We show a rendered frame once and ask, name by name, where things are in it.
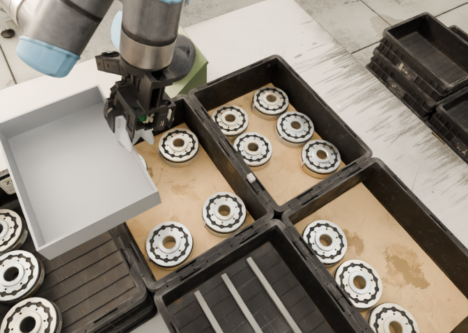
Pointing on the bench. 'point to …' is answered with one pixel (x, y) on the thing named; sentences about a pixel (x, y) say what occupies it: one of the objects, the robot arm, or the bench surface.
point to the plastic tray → (73, 172)
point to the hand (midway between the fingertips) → (126, 138)
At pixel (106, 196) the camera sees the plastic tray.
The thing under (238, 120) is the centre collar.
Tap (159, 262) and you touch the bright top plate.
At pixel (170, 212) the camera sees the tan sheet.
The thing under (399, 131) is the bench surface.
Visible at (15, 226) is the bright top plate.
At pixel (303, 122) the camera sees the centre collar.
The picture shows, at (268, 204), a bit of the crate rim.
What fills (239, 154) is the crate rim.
